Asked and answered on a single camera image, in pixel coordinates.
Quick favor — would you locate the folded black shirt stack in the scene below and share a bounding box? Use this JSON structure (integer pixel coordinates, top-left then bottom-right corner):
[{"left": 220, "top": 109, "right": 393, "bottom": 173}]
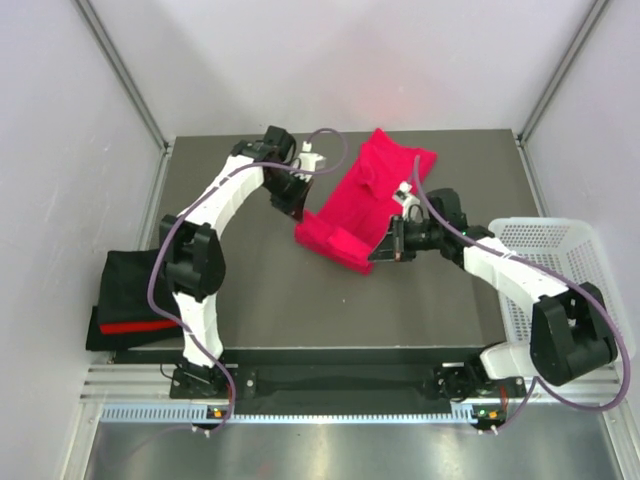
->
[{"left": 85, "top": 249, "right": 182, "bottom": 352}]

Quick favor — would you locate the red t shirt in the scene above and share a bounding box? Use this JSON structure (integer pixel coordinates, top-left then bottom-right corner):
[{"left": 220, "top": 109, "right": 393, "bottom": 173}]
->
[{"left": 294, "top": 129, "right": 438, "bottom": 275}]

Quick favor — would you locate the left aluminium frame post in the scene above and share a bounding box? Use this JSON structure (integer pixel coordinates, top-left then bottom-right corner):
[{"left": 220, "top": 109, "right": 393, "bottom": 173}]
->
[{"left": 69, "top": 0, "right": 174, "bottom": 151}]

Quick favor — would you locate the slotted grey cable duct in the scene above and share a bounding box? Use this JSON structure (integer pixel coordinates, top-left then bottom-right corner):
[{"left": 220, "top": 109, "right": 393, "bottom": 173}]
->
[{"left": 100, "top": 404, "right": 501, "bottom": 425}]

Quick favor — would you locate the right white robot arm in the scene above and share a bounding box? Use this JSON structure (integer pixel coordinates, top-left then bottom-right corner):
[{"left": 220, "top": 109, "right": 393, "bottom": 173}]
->
[{"left": 368, "top": 182, "right": 618, "bottom": 396}]

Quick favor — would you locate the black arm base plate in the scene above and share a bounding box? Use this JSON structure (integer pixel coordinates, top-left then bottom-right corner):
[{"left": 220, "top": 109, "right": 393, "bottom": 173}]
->
[{"left": 169, "top": 347, "right": 525, "bottom": 414}]

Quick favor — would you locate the aluminium frame post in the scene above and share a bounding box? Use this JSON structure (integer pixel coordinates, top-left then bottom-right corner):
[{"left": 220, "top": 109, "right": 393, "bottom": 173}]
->
[
  {"left": 69, "top": 0, "right": 174, "bottom": 151},
  {"left": 515, "top": 0, "right": 611, "bottom": 148}
]

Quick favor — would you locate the white perforated plastic basket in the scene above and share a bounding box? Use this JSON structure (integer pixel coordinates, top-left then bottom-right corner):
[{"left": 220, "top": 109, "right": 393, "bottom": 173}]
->
[{"left": 488, "top": 217, "right": 636, "bottom": 357}]

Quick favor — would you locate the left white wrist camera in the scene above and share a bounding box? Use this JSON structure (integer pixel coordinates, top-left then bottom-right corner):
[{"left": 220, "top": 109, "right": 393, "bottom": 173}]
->
[{"left": 295, "top": 141, "right": 326, "bottom": 175}]

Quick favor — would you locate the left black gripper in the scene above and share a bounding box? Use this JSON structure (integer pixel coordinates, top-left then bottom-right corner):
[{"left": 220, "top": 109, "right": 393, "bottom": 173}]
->
[{"left": 261, "top": 169, "right": 312, "bottom": 224}]

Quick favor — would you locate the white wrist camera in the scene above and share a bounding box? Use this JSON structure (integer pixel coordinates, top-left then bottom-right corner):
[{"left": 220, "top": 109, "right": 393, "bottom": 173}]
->
[
  {"left": 392, "top": 181, "right": 423, "bottom": 221},
  {"left": 295, "top": 141, "right": 326, "bottom": 175}
]

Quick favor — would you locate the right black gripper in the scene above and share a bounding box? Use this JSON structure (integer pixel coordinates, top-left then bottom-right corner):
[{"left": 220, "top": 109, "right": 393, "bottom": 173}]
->
[{"left": 368, "top": 214, "right": 444, "bottom": 263}]

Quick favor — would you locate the right aluminium frame post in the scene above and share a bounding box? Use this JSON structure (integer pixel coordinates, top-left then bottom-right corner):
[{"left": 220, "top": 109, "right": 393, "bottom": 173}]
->
[{"left": 515, "top": 0, "right": 611, "bottom": 148}]

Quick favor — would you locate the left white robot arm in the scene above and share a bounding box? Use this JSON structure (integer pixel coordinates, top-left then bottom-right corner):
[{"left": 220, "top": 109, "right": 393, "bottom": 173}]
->
[{"left": 160, "top": 126, "right": 326, "bottom": 397}]

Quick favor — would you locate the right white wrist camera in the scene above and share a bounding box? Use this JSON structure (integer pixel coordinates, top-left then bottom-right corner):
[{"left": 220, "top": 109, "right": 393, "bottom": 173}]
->
[{"left": 392, "top": 181, "right": 423, "bottom": 221}]

